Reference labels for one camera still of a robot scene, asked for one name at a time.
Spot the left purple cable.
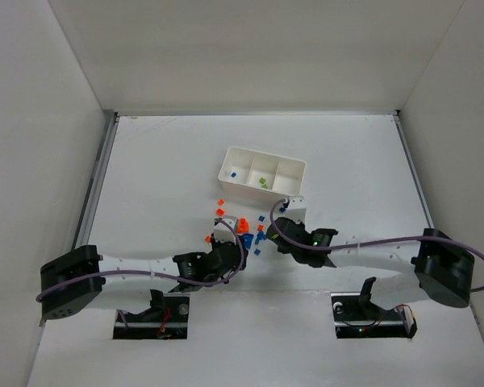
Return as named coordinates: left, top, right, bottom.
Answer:
left=35, top=219, right=245, bottom=303

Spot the large orange round lego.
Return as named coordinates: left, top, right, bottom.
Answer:
left=236, top=218, right=249, bottom=234

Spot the purple cable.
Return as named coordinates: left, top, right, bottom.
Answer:
left=269, top=198, right=484, bottom=292
left=35, top=219, right=245, bottom=303

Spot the white three-compartment container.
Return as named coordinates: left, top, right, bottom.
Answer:
left=218, top=146, right=307, bottom=202

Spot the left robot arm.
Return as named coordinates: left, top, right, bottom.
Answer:
left=36, top=240, right=248, bottom=321

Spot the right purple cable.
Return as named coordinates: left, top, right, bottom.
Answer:
left=269, top=198, right=484, bottom=292

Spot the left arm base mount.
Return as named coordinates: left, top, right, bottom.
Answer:
left=112, top=291, right=190, bottom=340

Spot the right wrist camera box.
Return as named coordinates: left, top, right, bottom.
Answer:
left=285, top=195, right=307, bottom=224

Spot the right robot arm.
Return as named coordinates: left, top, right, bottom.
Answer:
left=266, top=217, right=474, bottom=314

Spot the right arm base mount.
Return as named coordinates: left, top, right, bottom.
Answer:
left=331, top=277, right=418, bottom=339

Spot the large blue arch lego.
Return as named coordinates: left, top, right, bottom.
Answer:
left=241, top=233, right=254, bottom=250

